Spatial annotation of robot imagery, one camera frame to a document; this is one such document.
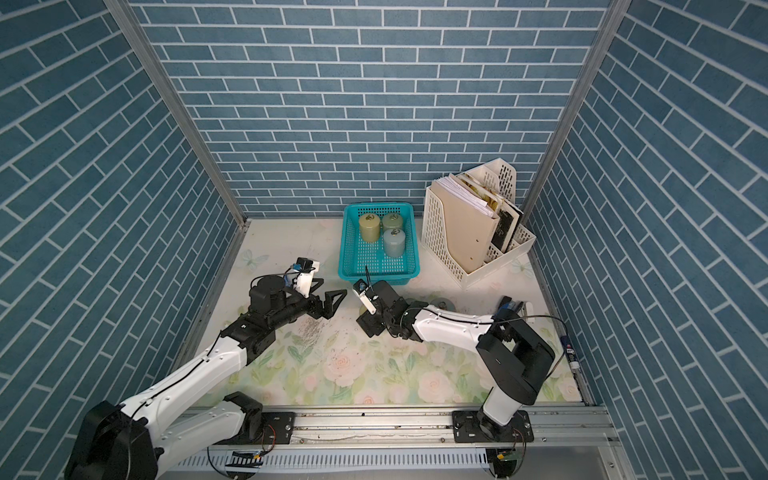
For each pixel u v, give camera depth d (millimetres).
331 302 719
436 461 770
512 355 462
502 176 1054
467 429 732
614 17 708
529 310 937
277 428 727
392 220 1083
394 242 1044
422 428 753
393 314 660
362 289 759
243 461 722
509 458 711
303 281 694
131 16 711
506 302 954
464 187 889
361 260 1081
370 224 1083
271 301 607
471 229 843
